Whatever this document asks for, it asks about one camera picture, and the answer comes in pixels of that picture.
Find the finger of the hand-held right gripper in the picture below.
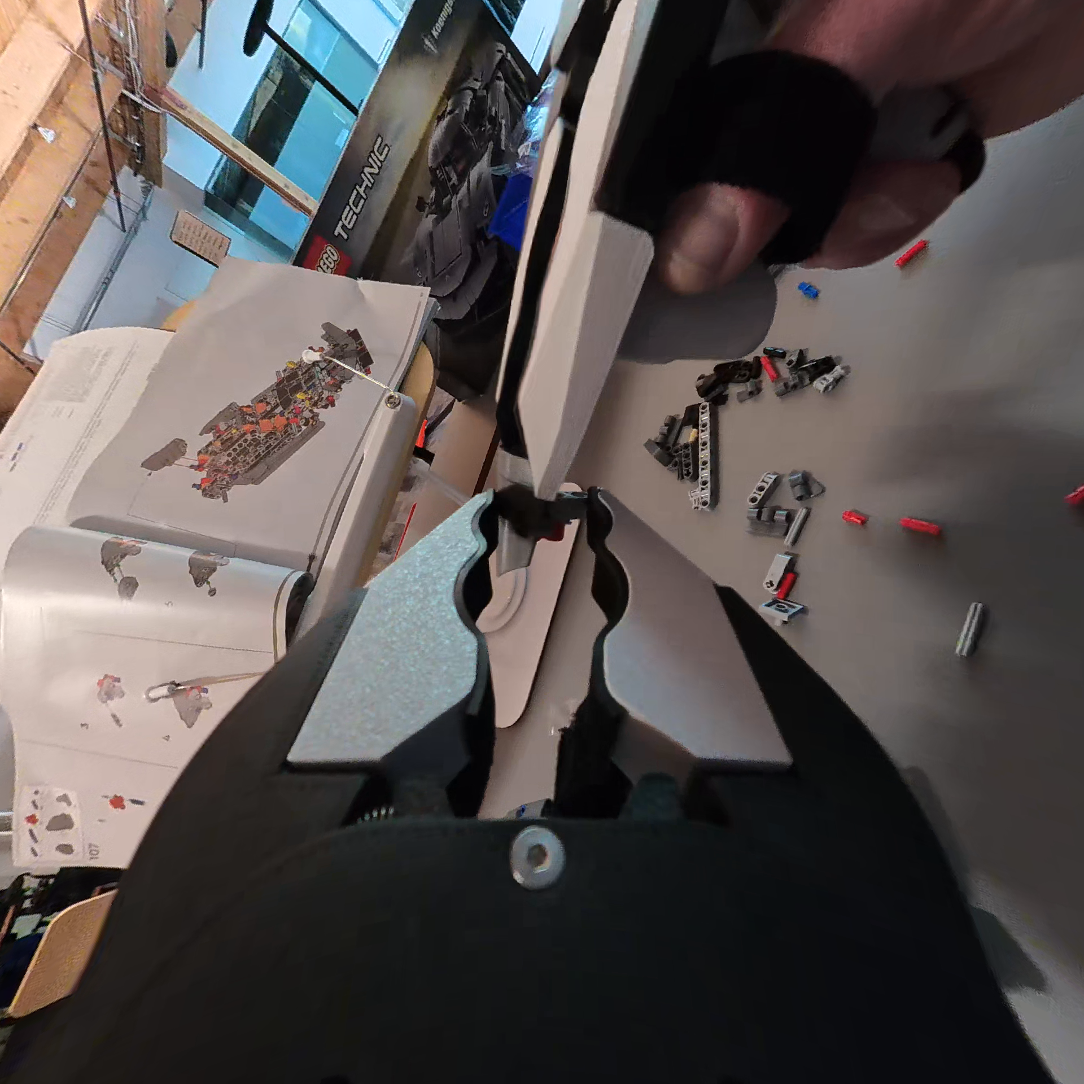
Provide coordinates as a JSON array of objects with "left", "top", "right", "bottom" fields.
[
  {"left": 517, "top": 210, "right": 657, "bottom": 499},
  {"left": 496, "top": 0, "right": 672, "bottom": 458}
]

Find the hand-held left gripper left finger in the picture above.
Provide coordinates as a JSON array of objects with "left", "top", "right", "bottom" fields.
[{"left": 288, "top": 491, "right": 498, "bottom": 814}]

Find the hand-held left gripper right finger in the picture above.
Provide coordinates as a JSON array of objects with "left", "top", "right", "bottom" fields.
[{"left": 588, "top": 487, "right": 794, "bottom": 814}]

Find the small lego subassembly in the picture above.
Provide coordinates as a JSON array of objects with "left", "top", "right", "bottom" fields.
[{"left": 493, "top": 484, "right": 598, "bottom": 579}]

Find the black holed lego beam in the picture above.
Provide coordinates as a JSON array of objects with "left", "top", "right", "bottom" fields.
[{"left": 696, "top": 360, "right": 762, "bottom": 403}]

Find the grey beam lego subassembly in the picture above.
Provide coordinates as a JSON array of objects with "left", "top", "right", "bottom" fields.
[{"left": 644, "top": 402, "right": 723, "bottom": 511}]

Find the black lego set box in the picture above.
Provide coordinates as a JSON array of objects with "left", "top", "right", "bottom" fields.
[{"left": 292, "top": 0, "right": 585, "bottom": 399}]

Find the black lego subassembly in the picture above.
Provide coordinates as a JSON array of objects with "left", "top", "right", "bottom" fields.
[{"left": 779, "top": 351, "right": 835, "bottom": 397}]

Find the lego instruction manual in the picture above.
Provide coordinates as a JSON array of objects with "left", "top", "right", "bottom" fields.
[{"left": 0, "top": 256, "right": 435, "bottom": 872}]

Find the person's right hand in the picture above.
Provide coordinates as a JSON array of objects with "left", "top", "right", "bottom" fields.
[{"left": 661, "top": 0, "right": 1084, "bottom": 295}]

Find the blue plastic bin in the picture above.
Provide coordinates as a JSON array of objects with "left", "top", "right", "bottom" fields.
[{"left": 489, "top": 173, "right": 535, "bottom": 255}]

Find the white book stand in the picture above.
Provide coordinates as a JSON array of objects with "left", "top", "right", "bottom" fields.
[{"left": 279, "top": 339, "right": 587, "bottom": 731}]

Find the white printed paper sheet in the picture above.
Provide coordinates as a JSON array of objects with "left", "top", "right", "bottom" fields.
[{"left": 0, "top": 326, "right": 183, "bottom": 530}]

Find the wooden chair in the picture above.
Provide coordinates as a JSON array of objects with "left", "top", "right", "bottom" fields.
[{"left": 7, "top": 888, "right": 120, "bottom": 1019}]

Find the white wall sign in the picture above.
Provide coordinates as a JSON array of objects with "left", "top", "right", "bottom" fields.
[{"left": 169, "top": 209, "right": 232, "bottom": 265}]

